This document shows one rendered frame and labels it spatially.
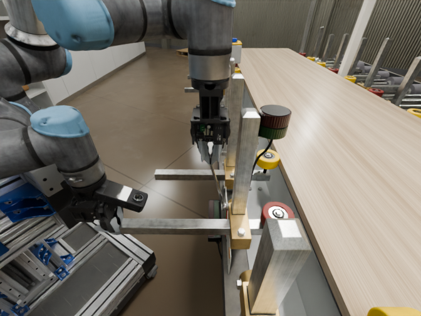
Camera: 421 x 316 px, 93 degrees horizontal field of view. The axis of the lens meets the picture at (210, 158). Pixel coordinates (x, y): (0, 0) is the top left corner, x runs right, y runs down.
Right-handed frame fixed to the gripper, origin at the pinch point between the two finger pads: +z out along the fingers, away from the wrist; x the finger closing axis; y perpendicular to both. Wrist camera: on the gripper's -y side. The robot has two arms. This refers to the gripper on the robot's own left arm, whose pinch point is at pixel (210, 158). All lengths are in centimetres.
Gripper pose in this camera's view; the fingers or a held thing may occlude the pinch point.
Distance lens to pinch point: 50.6
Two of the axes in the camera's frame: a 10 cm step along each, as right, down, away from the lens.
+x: 10.0, 0.0, -0.1
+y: -0.1, 6.0, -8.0
